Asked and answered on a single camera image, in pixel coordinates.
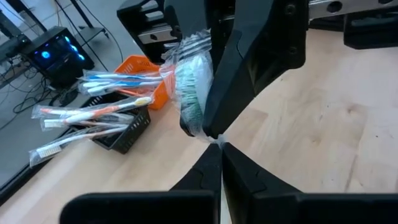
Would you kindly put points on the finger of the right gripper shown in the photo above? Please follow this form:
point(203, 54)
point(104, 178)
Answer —
point(186, 15)
point(258, 46)

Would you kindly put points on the black slotted plastic basket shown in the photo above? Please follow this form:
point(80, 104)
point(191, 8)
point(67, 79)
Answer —
point(130, 140)

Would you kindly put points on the orange slotted plastic basket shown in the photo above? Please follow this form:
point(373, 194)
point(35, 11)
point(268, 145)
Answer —
point(136, 63)

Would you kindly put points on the black computer with blue lights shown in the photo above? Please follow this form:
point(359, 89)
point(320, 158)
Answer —
point(62, 62)

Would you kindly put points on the green white bagged toothbrush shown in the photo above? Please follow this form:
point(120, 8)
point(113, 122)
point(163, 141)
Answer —
point(192, 81)

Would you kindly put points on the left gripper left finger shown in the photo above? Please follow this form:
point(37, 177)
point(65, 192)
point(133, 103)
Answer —
point(205, 177)

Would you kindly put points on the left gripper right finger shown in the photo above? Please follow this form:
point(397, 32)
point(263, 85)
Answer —
point(242, 180)

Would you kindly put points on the black stand with foot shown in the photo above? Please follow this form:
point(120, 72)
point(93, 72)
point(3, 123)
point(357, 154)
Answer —
point(90, 31)

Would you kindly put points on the orange white bagged toothbrush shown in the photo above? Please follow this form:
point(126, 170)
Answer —
point(56, 111)
point(77, 138)
point(105, 109)

